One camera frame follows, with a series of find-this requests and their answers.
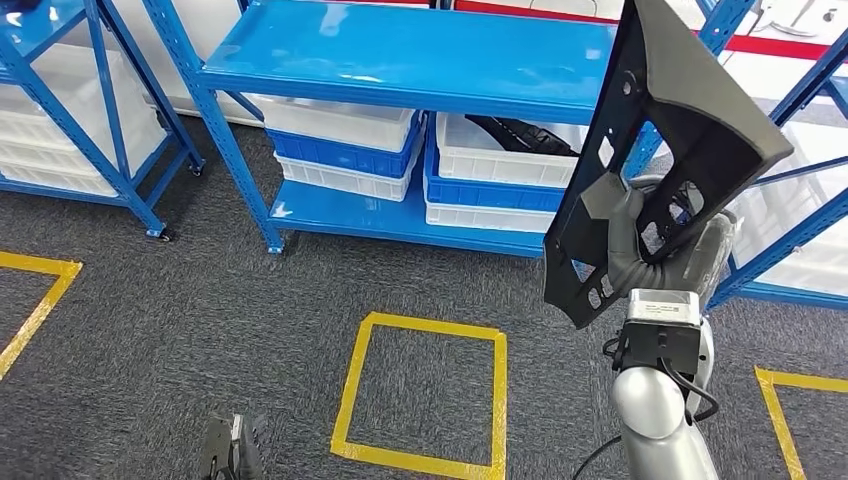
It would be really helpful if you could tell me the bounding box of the yellow tape floor square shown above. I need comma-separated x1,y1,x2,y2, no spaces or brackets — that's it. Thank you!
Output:
754,365,848,480
329,311,509,480
0,249,85,383

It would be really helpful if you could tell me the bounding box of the black part in crate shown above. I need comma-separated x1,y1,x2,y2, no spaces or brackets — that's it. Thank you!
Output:
462,113,582,159

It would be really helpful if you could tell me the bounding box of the white car with red stripe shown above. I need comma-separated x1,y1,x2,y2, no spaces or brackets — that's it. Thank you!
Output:
105,0,848,128

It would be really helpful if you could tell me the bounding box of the wrist camera with black bracket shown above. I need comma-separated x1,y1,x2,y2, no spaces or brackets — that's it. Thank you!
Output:
612,288,704,380

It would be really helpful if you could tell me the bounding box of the black plastic car part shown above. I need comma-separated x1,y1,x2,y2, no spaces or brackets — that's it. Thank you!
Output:
542,0,796,331

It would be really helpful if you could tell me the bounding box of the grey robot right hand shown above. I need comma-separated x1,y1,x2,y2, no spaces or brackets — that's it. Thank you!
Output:
581,172,739,303

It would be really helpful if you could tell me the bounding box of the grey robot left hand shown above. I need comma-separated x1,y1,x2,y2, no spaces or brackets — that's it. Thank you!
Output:
197,413,270,480

